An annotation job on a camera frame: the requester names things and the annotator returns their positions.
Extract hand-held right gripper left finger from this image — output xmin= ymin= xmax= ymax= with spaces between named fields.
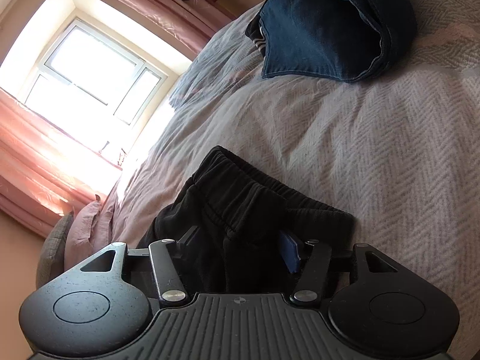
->
xmin=79 ymin=226 xmax=199 ymax=306

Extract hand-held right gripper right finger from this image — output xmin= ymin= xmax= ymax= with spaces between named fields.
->
xmin=278 ymin=230 xmax=400 ymax=305

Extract pink pillow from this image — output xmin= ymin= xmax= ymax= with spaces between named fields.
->
xmin=64 ymin=195 xmax=117 ymax=271

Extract black elastic-waist pants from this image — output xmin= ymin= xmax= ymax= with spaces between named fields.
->
xmin=139 ymin=145 xmax=356 ymax=295

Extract grey pillow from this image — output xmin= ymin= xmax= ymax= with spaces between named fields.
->
xmin=37 ymin=214 xmax=74 ymax=289

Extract blue jeans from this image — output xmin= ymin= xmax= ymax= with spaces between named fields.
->
xmin=260 ymin=0 xmax=419 ymax=83

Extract pink curtain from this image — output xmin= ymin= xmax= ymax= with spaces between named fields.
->
xmin=67 ymin=0 xmax=241 ymax=61
xmin=0 ymin=90 xmax=124 ymax=237

